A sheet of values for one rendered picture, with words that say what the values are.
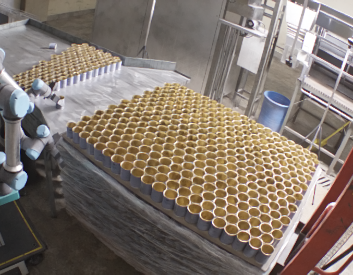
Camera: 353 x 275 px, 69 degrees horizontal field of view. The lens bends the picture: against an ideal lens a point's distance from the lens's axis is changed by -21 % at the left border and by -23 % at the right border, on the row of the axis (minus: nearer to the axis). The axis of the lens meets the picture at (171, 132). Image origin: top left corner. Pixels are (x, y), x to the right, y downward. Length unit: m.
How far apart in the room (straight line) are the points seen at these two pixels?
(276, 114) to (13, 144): 3.69
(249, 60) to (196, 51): 0.75
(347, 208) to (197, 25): 3.46
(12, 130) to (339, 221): 1.54
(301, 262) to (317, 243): 0.17
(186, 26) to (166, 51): 0.55
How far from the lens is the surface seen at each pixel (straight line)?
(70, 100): 2.36
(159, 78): 2.85
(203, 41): 4.26
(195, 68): 4.40
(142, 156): 1.73
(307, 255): 1.56
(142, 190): 1.57
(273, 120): 4.51
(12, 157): 1.52
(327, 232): 1.44
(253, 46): 4.26
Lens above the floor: 2.23
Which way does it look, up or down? 33 degrees down
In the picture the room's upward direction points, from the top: 13 degrees clockwise
